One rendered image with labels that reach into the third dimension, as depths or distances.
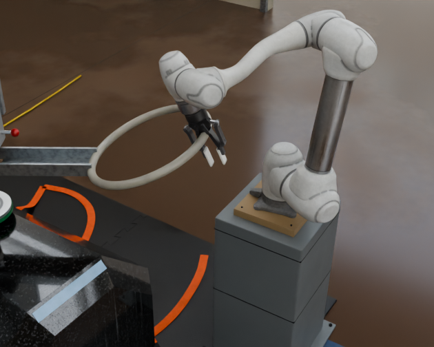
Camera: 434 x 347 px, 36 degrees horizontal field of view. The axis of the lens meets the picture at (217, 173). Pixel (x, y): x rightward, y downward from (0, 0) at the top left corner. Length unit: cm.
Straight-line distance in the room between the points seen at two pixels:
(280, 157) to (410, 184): 204
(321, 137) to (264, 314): 91
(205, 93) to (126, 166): 258
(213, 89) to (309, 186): 66
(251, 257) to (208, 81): 101
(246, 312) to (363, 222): 136
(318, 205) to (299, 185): 11
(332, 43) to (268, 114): 289
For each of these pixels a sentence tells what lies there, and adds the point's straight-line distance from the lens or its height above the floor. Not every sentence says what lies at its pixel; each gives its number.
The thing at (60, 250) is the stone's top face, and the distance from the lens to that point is 257.
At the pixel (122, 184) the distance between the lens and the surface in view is 227.
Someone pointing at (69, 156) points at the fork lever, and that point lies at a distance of 259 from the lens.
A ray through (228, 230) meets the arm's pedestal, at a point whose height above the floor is 76.
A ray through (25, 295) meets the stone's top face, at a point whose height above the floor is 87.
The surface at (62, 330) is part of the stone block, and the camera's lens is 241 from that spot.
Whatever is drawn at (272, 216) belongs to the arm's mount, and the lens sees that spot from 276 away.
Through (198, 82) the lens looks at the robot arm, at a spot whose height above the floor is 160.
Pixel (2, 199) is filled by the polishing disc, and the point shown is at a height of 93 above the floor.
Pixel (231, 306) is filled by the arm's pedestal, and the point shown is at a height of 33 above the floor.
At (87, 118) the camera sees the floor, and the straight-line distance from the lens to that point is 515.
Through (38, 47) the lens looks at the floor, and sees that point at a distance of 640.
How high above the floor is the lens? 252
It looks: 34 degrees down
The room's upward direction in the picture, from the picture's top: 1 degrees clockwise
